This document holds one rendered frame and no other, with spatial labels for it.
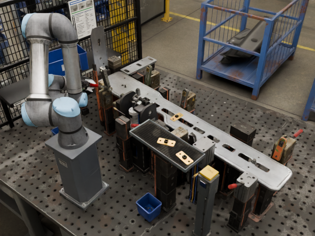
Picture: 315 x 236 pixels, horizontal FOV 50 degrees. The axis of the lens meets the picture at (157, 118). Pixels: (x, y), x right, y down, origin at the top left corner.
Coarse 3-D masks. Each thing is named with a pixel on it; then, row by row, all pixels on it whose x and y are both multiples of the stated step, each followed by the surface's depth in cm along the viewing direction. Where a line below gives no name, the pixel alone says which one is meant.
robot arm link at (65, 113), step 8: (56, 104) 157; (64, 104) 158; (72, 104) 159; (48, 112) 157; (56, 112) 156; (64, 112) 155; (72, 112) 157; (56, 120) 158; (64, 120) 158; (72, 120) 159; (80, 120) 164; (64, 128) 161; (72, 128) 162
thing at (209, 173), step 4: (204, 168) 148; (208, 168) 148; (212, 168) 148; (200, 172) 147; (204, 172) 147; (208, 172) 146; (212, 172) 146; (216, 172) 146; (204, 176) 146; (208, 176) 145; (212, 176) 145
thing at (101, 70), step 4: (100, 68) 206; (104, 68) 206; (108, 68) 208; (100, 72) 206; (104, 72) 206; (104, 76) 208; (104, 80) 212; (108, 80) 212; (104, 84) 216; (108, 84) 213
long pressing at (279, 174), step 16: (112, 80) 235; (128, 80) 235; (144, 96) 219; (160, 96) 219; (160, 112) 206; (176, 112) 206; (192, 128) 194; (208, 128) 194; (240, 144) 183; (224, 160) 174; (240, 160) 174; (256, 160) 174; (272, 160) 174; (272, 176) 166; (288, 176) 166
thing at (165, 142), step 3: (159, 138) 164; (162, 138) 164; (159, 141) 162; (162, 141) 162; (165, 141) 160; (168, 141) 162; (171, 141) 162; (174, 141) 162; (165, 144) 160; (168, 144) 160; (171, 144) 160; (174, 144) 160
